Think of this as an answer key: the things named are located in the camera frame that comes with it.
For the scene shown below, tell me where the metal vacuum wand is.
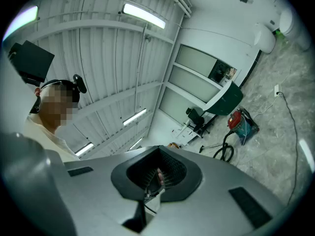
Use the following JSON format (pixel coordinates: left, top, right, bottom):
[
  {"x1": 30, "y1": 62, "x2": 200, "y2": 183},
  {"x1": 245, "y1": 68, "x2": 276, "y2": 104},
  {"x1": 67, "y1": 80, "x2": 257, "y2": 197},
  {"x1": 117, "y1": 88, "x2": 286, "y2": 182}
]
[{"x1": 198, "y1": 142, "x2": 225, "y2": 154}]

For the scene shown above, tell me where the red teal canister vacuum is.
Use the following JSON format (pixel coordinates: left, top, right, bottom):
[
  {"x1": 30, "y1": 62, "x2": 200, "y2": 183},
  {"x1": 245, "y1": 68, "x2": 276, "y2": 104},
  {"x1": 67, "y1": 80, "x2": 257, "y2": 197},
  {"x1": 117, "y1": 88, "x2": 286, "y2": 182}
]
[{"x1": 227, "y1": 108, "x2": 260, "y2": 143}]

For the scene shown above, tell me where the long ceiling light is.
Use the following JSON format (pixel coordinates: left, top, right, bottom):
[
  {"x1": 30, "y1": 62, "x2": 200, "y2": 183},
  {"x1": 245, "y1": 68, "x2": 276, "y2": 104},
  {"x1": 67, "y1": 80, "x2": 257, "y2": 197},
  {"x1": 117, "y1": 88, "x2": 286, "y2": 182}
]
[
  {"x1": 128, "y1": 138, "x2": 144, "y2": 150},
  {"x1": 1, "y1": 5, "x2": 39, "y2": 42},
  {"x1": 74, "y1": 143, "x2": 95, "y2": 157},
  {"x1": 122, "y1": 3, "x2": 166, "y2": 30},
  {"x1": 122, "y1": 108, "x2": 148, "y2": 127}
]

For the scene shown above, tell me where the white low table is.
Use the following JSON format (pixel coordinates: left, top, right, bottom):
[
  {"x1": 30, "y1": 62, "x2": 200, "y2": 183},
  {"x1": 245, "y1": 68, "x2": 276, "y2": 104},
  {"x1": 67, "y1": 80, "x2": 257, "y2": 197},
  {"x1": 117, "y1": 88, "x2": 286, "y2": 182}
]
[{"x1": 170, "y1": 122, "x2": 200, "y2": 147}]

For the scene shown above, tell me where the black office chair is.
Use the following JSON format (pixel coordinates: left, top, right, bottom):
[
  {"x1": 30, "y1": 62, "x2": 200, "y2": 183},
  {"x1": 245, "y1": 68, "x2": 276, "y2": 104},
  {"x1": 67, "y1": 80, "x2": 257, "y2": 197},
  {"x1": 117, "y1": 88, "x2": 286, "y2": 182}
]
[{"x1": 186, "y1": 107, "x2": 211, "y2": 139}]

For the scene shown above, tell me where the dark green white cabinet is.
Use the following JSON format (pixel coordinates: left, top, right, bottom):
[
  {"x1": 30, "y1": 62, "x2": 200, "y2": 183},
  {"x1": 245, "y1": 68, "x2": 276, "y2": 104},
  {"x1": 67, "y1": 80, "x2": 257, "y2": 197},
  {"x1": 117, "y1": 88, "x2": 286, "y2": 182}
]
[{"x1": 203, "y1": 80, "x2": 244, "y2": 117}]

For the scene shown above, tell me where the person's cream shirt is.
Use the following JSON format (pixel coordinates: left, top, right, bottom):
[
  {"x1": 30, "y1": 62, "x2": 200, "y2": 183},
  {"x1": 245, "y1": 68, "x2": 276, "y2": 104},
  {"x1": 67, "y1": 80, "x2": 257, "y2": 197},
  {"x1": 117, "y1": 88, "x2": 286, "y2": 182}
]
[{"x1": 24, "y1": 114, "x2": 81, "y2": 163}]

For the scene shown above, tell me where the person's head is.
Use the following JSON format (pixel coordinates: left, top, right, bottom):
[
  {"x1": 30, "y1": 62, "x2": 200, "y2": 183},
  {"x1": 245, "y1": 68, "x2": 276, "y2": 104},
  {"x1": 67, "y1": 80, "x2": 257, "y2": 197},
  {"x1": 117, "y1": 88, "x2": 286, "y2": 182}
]
[{"x1": 29, "y1": 79, "x2": 81, "y2": 134}]

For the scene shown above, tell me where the black flat monitor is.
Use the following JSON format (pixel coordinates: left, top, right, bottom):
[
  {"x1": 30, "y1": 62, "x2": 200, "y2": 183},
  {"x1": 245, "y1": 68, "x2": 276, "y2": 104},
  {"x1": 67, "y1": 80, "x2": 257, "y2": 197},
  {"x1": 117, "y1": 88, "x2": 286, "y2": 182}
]
[{"x1": 8, "y1": 40, "x2": 55, "y2": 87}]

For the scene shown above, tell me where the white beanbag seat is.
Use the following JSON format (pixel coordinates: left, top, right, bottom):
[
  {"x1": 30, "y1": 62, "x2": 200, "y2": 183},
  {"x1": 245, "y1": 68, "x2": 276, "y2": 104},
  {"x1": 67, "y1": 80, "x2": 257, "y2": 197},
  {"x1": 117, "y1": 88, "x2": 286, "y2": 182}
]
[
  {"x1": 279, "y1": 8, "x2": 312, "y2": 52},
  {"x1": 252, "y1": 22, "x2": 277, "y2": 54}
]

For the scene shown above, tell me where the black vacuum hose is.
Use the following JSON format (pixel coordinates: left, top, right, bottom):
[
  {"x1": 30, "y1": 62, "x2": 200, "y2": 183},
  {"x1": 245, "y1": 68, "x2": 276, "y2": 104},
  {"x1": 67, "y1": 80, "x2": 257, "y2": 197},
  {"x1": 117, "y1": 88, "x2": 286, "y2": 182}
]
[{"x1": 212, "y1": 131, "x2": 235, "y2": 163}]

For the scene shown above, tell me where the frosted glass window wall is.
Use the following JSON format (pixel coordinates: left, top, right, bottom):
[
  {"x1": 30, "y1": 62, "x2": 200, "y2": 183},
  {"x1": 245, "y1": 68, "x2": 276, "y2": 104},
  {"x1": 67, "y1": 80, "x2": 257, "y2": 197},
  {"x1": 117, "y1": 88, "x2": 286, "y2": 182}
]
[{"x1": 158, "y1": 44, "x2": 238, "y2": 123}]

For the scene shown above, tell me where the black head-mounted camera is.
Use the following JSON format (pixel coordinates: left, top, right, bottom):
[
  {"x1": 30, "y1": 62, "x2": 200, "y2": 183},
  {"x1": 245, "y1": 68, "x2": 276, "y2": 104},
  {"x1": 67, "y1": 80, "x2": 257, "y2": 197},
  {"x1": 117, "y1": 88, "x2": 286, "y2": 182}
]
[{"x1": 72, "y1": 74, "x2": 88, "y2": 94}]

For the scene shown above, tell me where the white floor cable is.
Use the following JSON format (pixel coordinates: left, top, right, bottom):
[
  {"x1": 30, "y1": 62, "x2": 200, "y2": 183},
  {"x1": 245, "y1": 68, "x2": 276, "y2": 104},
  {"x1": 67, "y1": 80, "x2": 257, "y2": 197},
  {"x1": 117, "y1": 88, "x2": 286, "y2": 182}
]
[{"x1": 252, "y1": 96, "x2": 278, "y2": 119}]

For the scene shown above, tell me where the black floor cable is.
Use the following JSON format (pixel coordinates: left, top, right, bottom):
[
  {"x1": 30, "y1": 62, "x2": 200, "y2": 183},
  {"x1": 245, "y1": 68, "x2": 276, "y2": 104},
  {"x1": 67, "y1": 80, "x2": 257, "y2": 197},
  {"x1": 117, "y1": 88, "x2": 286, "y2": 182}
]
[{"x1": 277, "y1": 91, "x2": 300, "y2": 207}]

